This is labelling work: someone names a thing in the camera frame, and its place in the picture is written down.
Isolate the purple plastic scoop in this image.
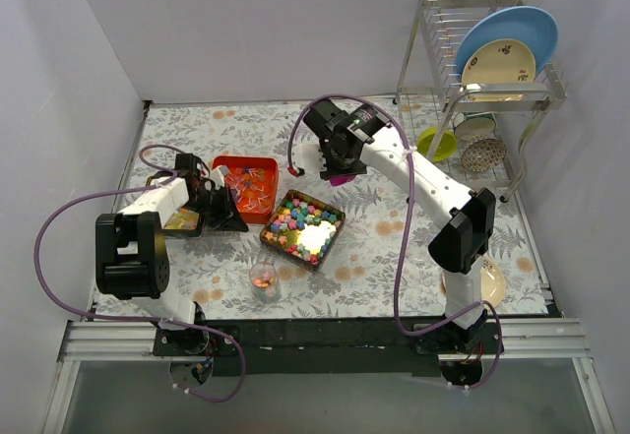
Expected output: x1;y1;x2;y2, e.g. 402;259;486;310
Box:
329;175;355;187

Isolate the tin of translucent star candies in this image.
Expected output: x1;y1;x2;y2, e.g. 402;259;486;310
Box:
162;208;204;239

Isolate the orange tray of lollipops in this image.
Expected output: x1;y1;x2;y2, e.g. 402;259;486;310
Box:
213;155;279;224

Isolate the clear glass jar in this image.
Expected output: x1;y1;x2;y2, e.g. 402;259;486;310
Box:
249;262;281;303

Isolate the tin of opaque star candies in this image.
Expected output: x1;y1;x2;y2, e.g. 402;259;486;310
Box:
259;189;346;273

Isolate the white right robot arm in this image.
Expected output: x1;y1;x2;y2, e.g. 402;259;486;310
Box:
296;94;496;353

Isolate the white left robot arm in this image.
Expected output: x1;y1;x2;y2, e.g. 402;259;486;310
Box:
95;153;249;355

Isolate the green bowl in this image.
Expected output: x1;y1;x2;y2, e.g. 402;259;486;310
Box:
415;126;459;163

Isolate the floral table mat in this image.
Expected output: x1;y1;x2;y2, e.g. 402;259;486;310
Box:
93;100;550;322

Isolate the white blue rimmed bowl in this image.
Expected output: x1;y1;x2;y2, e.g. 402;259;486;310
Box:
453;112;496;142

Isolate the mosaic patterned bowl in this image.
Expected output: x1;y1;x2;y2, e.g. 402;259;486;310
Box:
461;136;507;172

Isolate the metal dish rack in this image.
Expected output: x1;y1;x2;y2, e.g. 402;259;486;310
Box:
395;0;567;203

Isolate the cream patterned plate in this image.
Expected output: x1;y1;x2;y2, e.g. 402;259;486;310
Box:
461;38;536;87

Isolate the small cream plate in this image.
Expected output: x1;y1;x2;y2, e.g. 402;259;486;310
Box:
440;256;507;307

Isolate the blue plate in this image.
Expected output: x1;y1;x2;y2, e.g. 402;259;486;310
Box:
454;6;559;75

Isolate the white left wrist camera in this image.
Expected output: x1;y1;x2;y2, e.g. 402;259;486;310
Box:
209;165;229;188

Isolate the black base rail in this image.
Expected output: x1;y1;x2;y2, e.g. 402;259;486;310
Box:
153;317;503;377

